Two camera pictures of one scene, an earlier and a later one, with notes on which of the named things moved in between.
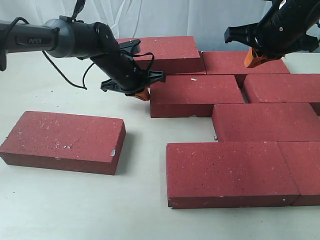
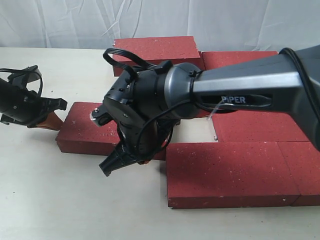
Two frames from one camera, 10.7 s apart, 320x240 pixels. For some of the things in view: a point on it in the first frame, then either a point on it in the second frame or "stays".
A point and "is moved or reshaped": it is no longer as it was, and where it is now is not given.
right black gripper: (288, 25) to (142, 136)
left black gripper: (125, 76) to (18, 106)
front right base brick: (303, 158) stays
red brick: (78, 143) is moved or reshaped
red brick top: (172, 55) stays
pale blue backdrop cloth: (205, 20) stays
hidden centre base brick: (266, 122) stays
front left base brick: (234, 174) stays
